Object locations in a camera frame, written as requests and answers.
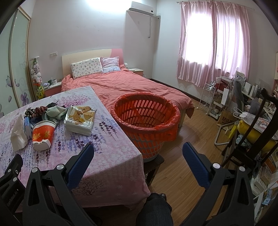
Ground white wall air conditioner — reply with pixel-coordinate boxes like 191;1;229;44
129;1;154;16

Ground person's dark knee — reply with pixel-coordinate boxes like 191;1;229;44
136;193;174;226

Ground blue tissue packet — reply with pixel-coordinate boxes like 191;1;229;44
24;117;32;140

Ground floral white pillow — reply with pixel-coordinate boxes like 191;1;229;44
71;57;103;79

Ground yellow snack package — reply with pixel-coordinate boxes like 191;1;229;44
64;106;96;136

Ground sliding floral wardrobe door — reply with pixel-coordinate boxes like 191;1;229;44
1;7;35;117

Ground cluttered desk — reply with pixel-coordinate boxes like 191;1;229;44
215;69;278;218

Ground red plaid scrunchie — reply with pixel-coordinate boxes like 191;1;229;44
34;106;48;117

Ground black stool under basket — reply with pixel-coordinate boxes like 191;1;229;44
143;154;164;186

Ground red white paper cup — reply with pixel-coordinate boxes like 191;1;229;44
32;120;56;151

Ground hanging plush toys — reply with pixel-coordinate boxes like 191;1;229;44
29;57;44;100

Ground white wire trolley rack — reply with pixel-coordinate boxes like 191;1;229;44
197;82;224;120

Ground dark wooden chair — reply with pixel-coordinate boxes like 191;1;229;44
222;88;277;169

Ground bed with salmon duvet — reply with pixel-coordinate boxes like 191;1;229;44
61;66;195;119

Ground grey green sock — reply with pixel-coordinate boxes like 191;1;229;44
42;106;67;124

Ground left pink nightstand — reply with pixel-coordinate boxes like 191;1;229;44
44;82;62;97

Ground pink striped pillow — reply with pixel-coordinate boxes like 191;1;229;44
100;56;120;73

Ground right nightstand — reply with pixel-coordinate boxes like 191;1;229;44
128;68;144;77

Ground red plastic laundry basket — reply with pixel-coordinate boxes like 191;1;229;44
110;92;181;162

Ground cream pink headboard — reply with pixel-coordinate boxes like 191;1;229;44
62;49;124;77

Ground floral pink purple tablecloth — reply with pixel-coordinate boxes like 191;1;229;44
19;86;150;207

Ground pink window curtain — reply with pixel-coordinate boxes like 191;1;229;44
176;1;251;87

